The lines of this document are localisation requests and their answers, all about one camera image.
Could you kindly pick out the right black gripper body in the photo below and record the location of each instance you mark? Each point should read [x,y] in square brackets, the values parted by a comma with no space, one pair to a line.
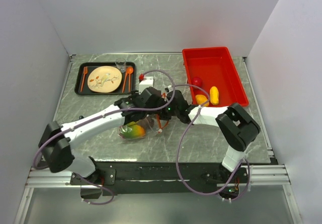
[168,112]

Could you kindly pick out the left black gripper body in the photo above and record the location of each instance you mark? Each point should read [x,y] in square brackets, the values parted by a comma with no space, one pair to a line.
[149,112]

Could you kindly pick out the orange fake fruit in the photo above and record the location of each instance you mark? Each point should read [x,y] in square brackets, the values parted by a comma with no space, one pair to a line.
[202,100]

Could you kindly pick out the clear zip top bag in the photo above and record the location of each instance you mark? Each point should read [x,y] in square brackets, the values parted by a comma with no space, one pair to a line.
[132,117]

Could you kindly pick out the red fake apple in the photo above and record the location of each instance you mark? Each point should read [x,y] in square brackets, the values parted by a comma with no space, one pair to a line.
[197,81]

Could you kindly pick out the green orange fake mango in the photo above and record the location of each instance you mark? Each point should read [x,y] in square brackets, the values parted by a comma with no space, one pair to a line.
[131,131]

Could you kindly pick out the yellow fake fruit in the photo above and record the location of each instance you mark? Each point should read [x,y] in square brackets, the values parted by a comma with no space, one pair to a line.
[214,95]

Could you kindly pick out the dark purple fake plum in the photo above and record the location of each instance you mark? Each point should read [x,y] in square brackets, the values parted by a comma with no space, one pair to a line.
[146,123]

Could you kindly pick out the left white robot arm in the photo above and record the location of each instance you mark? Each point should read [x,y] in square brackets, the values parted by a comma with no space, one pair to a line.
[58,141]

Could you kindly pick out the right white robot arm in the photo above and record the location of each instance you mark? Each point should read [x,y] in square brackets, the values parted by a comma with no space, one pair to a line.
[236,125]

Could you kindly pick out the orange plastic spoon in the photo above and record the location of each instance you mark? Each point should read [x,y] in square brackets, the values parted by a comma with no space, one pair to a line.
[129,70]

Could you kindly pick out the clear plastic cup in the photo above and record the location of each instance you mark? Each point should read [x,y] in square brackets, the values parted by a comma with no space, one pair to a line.
[121,64]

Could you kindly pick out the beige bird plate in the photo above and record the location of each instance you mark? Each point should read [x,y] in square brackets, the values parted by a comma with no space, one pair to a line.
[104,79]

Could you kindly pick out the red plastic bin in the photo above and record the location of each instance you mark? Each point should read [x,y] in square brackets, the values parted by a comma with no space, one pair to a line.
[215,67]

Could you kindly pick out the orange plastic fork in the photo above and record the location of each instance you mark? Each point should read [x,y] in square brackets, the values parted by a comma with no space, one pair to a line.
[85,71]

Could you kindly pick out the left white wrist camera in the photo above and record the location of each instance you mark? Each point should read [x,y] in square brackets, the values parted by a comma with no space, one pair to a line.
[145,83]

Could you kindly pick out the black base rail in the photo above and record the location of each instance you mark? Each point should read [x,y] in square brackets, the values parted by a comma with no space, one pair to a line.
[113,178]

